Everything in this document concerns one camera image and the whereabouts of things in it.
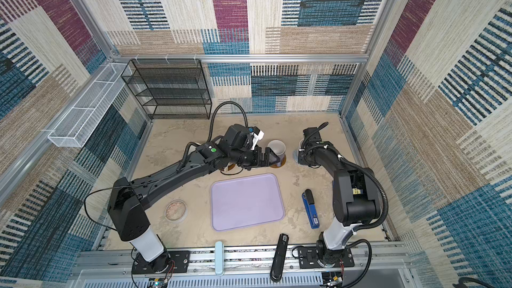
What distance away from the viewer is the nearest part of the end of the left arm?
0.66m

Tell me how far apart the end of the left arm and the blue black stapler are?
0.30m

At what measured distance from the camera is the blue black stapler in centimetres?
81
